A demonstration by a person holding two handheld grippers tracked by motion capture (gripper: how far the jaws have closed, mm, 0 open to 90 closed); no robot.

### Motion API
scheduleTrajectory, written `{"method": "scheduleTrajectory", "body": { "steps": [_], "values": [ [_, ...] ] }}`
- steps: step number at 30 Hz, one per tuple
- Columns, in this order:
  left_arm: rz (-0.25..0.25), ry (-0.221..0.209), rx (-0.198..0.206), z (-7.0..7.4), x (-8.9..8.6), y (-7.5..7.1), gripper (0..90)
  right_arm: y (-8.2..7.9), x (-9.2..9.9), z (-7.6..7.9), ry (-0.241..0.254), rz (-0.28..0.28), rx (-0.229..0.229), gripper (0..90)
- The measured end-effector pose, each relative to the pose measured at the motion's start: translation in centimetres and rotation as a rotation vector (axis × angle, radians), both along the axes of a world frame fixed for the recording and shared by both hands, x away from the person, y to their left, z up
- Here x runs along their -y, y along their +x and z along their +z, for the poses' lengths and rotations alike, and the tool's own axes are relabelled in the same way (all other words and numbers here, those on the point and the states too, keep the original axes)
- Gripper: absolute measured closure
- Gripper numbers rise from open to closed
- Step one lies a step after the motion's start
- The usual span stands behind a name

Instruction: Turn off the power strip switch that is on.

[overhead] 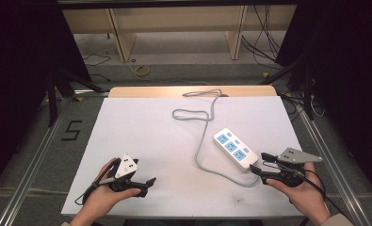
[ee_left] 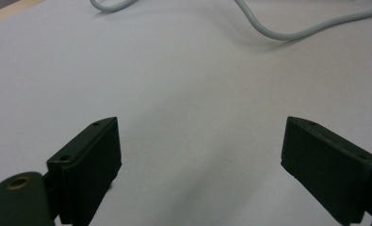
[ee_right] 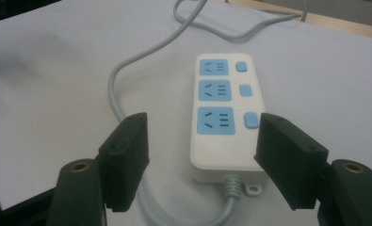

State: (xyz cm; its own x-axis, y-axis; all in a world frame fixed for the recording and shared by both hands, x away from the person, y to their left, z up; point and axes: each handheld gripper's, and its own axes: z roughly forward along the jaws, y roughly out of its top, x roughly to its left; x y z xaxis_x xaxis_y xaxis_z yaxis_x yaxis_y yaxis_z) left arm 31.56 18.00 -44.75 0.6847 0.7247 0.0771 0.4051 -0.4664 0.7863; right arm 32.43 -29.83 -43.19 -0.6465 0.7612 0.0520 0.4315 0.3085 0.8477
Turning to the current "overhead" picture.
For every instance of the light wooden table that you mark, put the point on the light wooden table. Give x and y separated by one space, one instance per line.
142 92

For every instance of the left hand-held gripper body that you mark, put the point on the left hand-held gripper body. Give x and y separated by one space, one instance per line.
126 166

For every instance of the light wooden background desk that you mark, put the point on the light wooden background desk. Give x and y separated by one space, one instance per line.
124 40

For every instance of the person's right hand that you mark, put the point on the person's right hand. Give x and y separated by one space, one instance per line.
306 194

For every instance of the white power strip blue sockets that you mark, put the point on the white power strip blue sockets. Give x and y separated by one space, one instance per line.
234 147

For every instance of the aluminium frame rail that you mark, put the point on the aluminium frame rail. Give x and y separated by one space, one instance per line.
331 160
33 163

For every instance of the yellow tape roll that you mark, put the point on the yellow tape roll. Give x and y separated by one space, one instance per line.
136 71

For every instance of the black frame beam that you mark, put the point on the black frame beam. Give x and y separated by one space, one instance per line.
174 3

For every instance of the black curtain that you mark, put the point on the black curtain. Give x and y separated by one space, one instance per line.
347 78
17 62

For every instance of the black metal stand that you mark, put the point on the black metal stand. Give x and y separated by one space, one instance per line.
308 94
51 100

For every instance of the white table cover sheet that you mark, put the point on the white table cover sheet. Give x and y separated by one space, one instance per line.
149 138

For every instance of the person's left hand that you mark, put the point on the person's left hand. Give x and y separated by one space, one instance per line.
103 196

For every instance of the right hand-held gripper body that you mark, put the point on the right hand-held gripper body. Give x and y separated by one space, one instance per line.
295 156

